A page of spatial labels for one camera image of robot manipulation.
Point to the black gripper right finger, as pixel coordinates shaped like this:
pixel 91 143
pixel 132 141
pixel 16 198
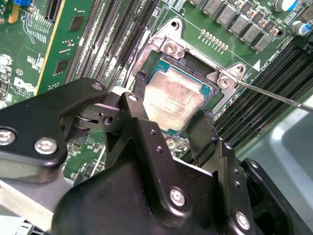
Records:
pixel 230 159

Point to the thin metal locking lever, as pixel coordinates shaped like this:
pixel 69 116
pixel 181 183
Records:
pixel 274 95

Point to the metal socket cover frame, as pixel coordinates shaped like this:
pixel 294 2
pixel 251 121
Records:
pixel 143 61

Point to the silver square CPU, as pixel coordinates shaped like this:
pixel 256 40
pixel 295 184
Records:
pixel 171 98

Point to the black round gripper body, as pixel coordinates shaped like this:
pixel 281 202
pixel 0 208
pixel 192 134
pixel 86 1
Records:
pixel 110 208

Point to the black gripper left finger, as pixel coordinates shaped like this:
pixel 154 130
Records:
pixel 29 122

